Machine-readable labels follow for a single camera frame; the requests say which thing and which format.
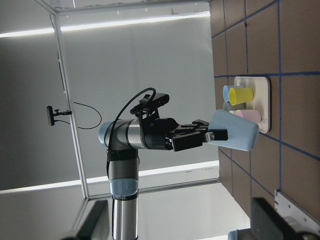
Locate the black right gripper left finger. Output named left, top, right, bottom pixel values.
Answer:
left=75, top=200, right=109, bottom=240

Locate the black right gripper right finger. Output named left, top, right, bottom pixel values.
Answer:
left=251, top=197, right=300, bottom=240

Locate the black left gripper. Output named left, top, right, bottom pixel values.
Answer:
left=139, top=117, right=228, bottom=152

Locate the light blue plastic cup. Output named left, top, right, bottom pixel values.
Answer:
left=208, top=109, right=259, bottom=152

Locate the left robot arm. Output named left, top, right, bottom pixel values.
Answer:
left=98, top=116, right=228, bottom=240

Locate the grey plastic cup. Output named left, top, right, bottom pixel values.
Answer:
left=222, top=102, right=246, bottom=112

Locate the blue plastic cup on tray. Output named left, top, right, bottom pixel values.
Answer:
left=222, top=85, right=244, bottom=102

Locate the yellow plastic cup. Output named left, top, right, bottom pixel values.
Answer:
left=229, top=87, right=254, bottom=106

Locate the pink plastic cup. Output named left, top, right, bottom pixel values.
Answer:
left=235, top=109, right=262, bottom=124

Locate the cream serving tray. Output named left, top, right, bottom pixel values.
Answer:
left=234, top=76, right=272, bottom=134

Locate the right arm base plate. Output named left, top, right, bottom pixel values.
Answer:
left=274, top=190, right=320, bottom=236

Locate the left wrist camera housing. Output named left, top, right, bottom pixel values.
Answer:
left=130, top=93, right=170, bottom=117

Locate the black camera on frame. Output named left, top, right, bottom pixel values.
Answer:
left=46, top=105, right=72, bottom=126

